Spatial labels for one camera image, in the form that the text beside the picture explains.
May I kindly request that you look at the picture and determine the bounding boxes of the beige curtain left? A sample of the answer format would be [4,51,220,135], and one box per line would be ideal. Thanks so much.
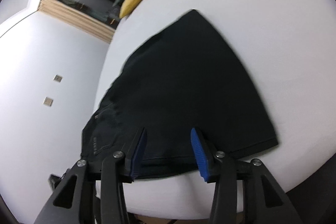
[38,0,115,44]

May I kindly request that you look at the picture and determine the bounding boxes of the black denim pants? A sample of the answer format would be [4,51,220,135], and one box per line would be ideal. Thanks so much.
[81,10,278,179]

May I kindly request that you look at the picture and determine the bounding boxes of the wall socket plate lower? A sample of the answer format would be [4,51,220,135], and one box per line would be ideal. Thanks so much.
[43,97,54,107]

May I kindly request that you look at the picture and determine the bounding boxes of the wall socket plate upper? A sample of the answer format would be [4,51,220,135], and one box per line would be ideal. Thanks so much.
[54,75,63,83]

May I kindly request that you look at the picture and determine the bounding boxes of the wall socket plate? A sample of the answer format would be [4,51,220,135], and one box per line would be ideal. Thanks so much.
[54,75,63,83]
[43,97,54,107]

